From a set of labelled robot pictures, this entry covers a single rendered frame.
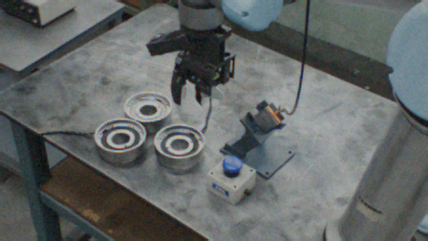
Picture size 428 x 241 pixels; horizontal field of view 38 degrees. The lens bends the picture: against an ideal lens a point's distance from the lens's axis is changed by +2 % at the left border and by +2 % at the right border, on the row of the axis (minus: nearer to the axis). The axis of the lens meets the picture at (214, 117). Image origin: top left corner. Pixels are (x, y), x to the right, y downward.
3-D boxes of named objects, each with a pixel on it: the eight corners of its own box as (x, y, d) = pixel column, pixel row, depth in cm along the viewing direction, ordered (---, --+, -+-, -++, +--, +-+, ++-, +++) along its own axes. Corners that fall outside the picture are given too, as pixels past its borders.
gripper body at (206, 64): (208, 100, 105) (211, 41, 97) (170, 81, 109) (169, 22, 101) (234, 80, 110) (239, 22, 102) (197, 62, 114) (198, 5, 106)
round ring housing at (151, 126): (143, 99, 143) (142, 86, 141) (181, 116, 139) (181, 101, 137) (115, 124, 136) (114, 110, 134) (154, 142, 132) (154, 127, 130)
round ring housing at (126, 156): (156, 143, 132) (156, 129, 129) (125, 173, 125) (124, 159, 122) (117, 126, 136) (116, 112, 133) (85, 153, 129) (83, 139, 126)
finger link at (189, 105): (195, 138, 111) (202, 94, 106) (170, 124, 113) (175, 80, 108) (205, 131, 113) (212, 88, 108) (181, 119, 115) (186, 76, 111)
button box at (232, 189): (205, 189, 122) (206, 172, 119) (226, 170, 126) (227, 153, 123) (239, 209, 118) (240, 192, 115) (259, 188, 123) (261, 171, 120)
